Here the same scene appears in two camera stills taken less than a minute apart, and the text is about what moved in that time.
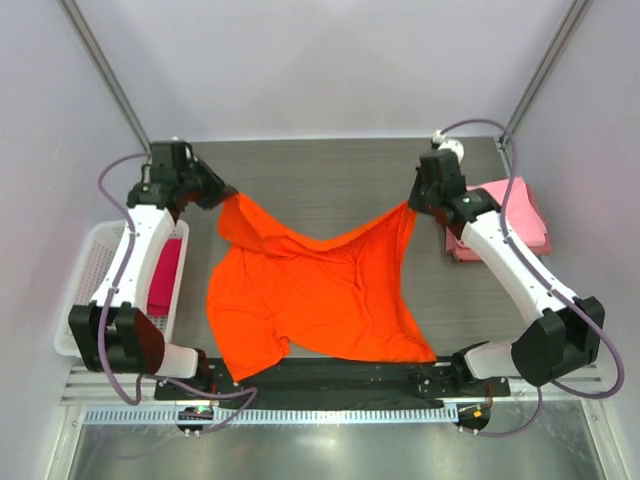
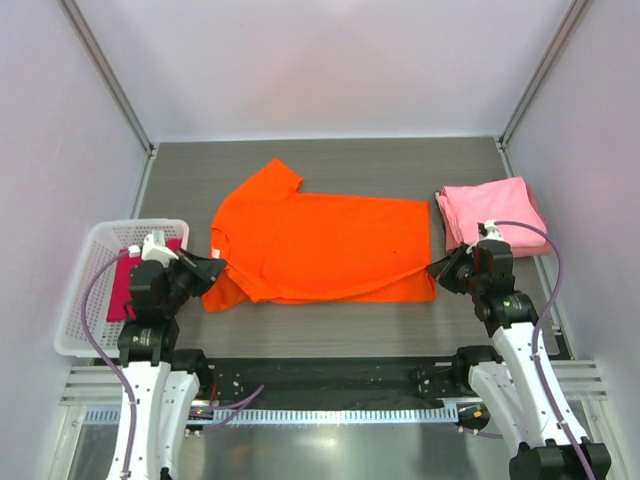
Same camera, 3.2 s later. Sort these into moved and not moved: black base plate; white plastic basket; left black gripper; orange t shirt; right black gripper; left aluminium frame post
Moved: right black gripper; left black gripper; orange t shirt
Not moved: white plastic basket; black base plate; left aluminium frame post
